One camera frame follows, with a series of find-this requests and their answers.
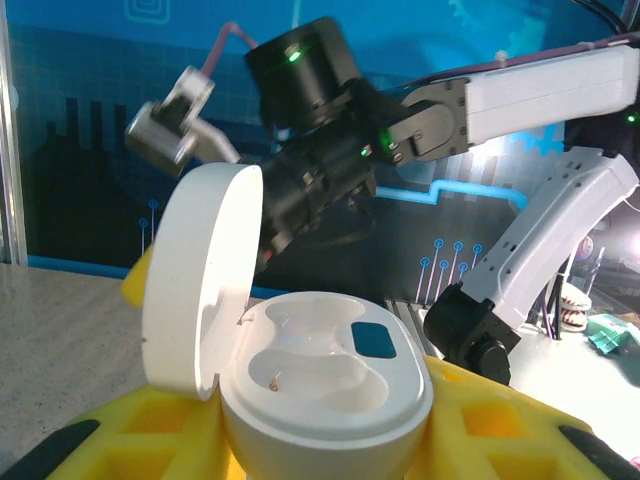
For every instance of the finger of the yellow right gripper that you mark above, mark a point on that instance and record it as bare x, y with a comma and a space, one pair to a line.
135, 282

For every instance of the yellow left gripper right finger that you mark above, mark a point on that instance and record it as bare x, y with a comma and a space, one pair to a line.
500, 440

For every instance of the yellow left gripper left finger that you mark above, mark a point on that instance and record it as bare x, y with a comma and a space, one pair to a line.
150, 440

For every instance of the pale earbud charging case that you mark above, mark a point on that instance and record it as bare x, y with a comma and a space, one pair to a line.
325, 415

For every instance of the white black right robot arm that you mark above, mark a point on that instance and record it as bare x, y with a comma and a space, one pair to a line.
550, 90

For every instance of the white and red object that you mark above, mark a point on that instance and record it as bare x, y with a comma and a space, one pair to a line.
575, 310

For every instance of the teal crumpled package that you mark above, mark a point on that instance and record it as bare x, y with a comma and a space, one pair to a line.
612, 335

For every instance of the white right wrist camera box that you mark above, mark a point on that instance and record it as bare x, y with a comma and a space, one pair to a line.
165, 130

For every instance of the aluminium frame post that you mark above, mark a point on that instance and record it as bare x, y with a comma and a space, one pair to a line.
12, 150

